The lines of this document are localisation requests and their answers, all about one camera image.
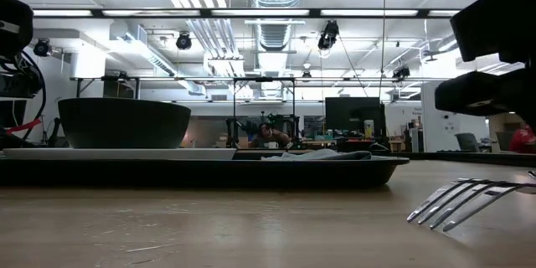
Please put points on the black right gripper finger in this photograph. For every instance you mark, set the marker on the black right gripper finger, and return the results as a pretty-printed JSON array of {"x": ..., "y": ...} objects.
[{"x": 486, "y": 92}]

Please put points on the grey cloth napkin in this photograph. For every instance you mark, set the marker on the grey cloth napkin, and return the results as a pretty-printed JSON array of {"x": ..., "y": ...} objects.
[{"x": 322, "y": 155}]

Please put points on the dark round bowl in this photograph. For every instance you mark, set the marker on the dark round bowl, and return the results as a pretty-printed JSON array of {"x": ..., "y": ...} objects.
[{"x": 125, "y": 123}]

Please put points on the white round plate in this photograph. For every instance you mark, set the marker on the white round plate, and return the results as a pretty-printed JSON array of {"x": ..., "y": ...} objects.
[{"x": 125, "y": 153}]

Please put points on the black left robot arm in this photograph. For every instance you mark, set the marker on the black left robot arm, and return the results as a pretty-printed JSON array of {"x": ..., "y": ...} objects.
[{"x": 14, "y": 25}]

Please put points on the black rectangular serving tray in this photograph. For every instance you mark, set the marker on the black rectangular serving tray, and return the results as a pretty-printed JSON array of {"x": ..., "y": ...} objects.
[{"x": 209, "y": 173}]

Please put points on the grey office chair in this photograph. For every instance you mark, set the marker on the grey office chair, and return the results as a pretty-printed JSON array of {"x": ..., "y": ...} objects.
[{"x": 467, "y": 142}]

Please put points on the person in red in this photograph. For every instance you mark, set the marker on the person in red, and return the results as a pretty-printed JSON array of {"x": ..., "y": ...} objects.
[{"x": 523, "y": 140}]

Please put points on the black ceiling spot lamp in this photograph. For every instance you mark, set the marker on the black ceiling spot lamp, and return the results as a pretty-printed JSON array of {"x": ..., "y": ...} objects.
[
  {"x": 183, "y": 42},
  {"x": 328, "y": 37},
  {"x": 401, "y": 73},
  {"x": 42, "y": 48}
]

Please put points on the large black screen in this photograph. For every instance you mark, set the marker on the large black screen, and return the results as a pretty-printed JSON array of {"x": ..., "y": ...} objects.
[{"x": 347, "y": 113}]

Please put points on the small white mug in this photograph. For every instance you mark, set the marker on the small white mug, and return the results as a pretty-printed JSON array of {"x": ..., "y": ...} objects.
[{"x": 273, "y": 145}]

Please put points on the seated person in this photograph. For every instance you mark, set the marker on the seated person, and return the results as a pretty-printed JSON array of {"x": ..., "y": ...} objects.
[{"x": 268, "y": 134}]

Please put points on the black overhead light bar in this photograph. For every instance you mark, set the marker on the black overhead light bar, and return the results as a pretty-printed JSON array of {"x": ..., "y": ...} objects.
[{"x": 259, "y": 12}]

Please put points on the black rig frame stand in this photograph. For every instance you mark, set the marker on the black rig frame stand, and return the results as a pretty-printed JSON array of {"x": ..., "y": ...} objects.
[
  {"x": 77, "y": 88},
  {"x": 234, "y": 113}
]

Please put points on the black wall monitor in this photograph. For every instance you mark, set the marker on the black wall monitor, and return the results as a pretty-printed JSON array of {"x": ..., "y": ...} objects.
[{"x": 10, "y": 113}]

